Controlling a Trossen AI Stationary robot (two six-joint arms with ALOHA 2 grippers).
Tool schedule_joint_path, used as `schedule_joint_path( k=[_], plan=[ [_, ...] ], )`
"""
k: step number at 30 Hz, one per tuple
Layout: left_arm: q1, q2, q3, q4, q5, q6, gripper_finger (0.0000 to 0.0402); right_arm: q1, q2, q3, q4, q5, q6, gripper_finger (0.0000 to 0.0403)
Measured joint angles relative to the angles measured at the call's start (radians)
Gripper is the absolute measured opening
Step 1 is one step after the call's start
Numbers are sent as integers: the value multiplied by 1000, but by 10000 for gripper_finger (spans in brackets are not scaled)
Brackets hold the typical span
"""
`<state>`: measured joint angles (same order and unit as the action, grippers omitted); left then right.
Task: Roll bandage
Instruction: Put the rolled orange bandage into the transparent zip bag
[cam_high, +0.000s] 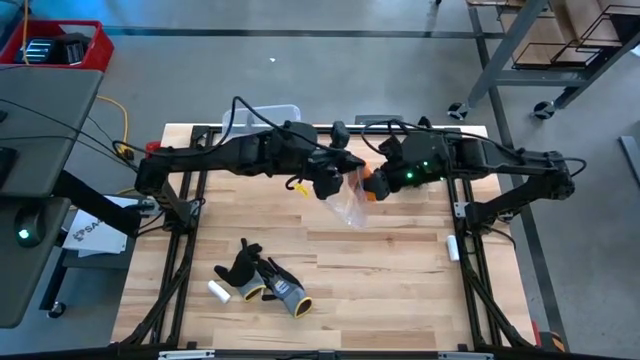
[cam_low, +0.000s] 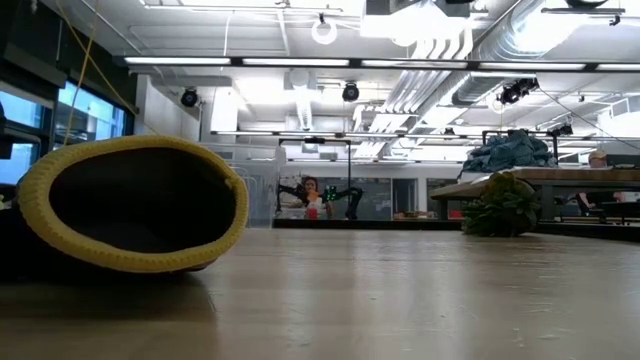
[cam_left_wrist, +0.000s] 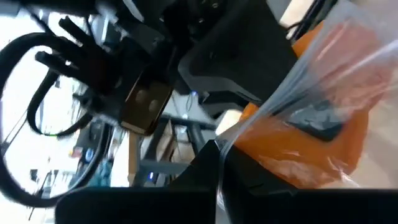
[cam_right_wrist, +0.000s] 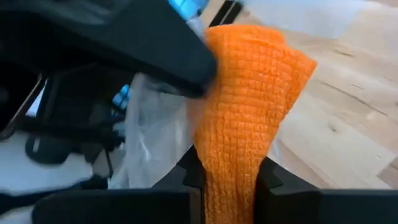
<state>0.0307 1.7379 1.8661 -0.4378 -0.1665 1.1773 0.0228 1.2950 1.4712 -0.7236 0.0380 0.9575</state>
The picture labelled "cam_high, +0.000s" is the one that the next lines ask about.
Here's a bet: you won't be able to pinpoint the grey metal table frame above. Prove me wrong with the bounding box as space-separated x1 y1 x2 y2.
447 0 640 121

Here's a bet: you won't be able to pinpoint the black box device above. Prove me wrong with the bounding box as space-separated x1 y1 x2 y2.
54 32 92 66

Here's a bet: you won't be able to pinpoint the black computer mouse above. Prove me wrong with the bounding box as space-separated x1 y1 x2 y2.
13 206 45 250

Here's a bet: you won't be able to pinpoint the silver bracket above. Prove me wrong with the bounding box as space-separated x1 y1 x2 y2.
437 351 495 360
157 349 216 360

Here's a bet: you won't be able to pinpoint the red plastic crate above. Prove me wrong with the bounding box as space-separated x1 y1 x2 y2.
0 18 115 74

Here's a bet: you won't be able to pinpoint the grey desk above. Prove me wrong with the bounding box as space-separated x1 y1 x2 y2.
0 64 105 330

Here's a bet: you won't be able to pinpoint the grey block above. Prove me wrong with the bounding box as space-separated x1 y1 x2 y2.
354 114 405 126

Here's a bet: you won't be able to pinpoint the black wire rack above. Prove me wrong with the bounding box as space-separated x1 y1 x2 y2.
512 4 640 69

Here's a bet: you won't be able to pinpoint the black striped device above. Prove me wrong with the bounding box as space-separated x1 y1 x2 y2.
14 37 56 65

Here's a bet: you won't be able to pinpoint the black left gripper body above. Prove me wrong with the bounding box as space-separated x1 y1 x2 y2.
284 122 351 176

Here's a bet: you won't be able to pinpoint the yellow floor cable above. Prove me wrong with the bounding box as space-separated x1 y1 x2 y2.
94 94 137 162

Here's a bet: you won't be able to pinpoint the black support bar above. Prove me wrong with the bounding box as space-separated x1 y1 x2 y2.
52 169 142 237

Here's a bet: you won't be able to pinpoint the grey metal bar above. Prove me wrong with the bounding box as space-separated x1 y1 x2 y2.
618 134 640 187

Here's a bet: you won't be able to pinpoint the black metal table frame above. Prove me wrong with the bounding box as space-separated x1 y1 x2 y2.
119 123 539 351

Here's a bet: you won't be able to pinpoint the black caster wheel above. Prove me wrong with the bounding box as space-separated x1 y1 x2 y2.
447 101 470 122
531 100 557 121

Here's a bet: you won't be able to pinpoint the light wooden boxes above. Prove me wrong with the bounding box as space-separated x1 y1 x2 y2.
499 0 640 66

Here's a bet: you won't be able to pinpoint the white printed paper sheet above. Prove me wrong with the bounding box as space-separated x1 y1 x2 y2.
62 195 151 257

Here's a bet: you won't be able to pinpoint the grey printed glove yellow cuff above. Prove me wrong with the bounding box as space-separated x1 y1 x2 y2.
255 256 315 320

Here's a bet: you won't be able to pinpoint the orange black foot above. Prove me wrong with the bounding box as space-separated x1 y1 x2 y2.
537 329 567 354

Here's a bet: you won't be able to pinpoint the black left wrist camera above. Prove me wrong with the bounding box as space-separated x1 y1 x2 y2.
312 169 346 201

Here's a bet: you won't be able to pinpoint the clear plastic bag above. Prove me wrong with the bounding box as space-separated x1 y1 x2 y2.
322 167 371 230

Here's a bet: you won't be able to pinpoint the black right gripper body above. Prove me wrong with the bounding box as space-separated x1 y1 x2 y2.
387 130 451 194

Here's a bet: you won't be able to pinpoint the thin yellow hanging cord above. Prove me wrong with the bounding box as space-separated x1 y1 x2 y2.
20 0 30 66

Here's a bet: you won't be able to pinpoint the black glove yellow cuff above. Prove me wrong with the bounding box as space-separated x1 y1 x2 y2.
214 237 266 302

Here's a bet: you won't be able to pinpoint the clear plastic bin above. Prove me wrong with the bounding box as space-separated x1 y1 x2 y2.
222 103 302 139

